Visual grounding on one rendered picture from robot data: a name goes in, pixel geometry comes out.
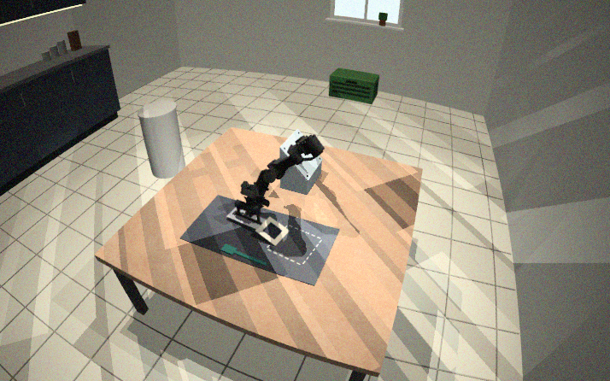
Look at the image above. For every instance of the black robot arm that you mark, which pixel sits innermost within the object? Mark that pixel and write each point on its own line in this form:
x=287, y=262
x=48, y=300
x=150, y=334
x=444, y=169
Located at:
x=277, y=167

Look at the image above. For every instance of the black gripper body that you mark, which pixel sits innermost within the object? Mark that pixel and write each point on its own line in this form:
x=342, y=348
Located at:
x=257, y=194

